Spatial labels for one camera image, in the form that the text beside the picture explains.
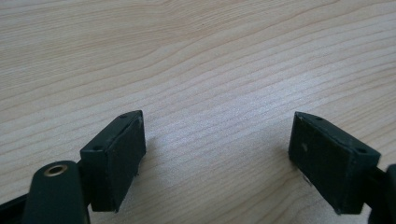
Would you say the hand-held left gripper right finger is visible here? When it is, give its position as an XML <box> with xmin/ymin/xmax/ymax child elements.
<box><xmin>288</xmin><ymin>111</ymin><xmax>382</xmax><ymax>216</ymax></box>

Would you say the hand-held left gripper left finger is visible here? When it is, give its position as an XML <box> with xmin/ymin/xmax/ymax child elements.
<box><xmin>79</xmin><ymin>109</ymin><xmax>148</xmax><ymax>214</ymax></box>

